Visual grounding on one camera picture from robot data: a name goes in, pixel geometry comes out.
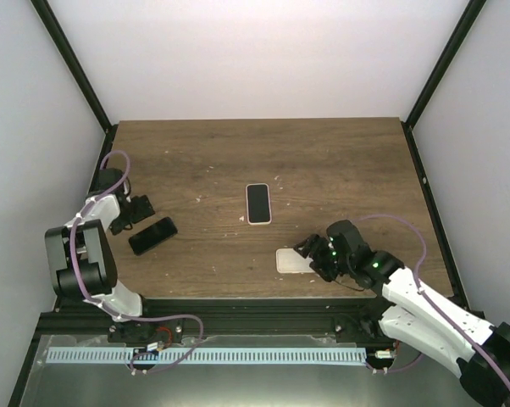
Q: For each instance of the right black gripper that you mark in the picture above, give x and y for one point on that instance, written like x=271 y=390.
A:
x=314 y=245

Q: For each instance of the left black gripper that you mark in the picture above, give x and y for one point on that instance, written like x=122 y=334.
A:
x=144 y=210

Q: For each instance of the beige phone case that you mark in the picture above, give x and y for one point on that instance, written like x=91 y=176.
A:
x=259 y=223
x=288 y=261

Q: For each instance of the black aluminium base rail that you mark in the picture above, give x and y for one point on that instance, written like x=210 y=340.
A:
x=348 y=320

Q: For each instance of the black smartphone green edge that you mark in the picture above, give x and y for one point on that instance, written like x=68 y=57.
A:
x=258 y=203

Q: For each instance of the light blue slotted cable duct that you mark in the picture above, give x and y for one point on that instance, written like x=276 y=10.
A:
x=209 y=356

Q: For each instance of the right black frame post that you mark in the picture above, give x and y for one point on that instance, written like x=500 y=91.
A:
x=450 y=50

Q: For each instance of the left black frame post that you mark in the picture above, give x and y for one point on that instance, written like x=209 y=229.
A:
x=54 y=29

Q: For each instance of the metal sheet front plate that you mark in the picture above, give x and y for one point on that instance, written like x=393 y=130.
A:
x=412 y=381

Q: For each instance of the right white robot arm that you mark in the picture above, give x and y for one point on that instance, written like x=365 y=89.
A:
x=474 y=350

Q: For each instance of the black frame post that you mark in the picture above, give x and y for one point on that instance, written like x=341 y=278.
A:
x=450 y=50
x=54 y=29

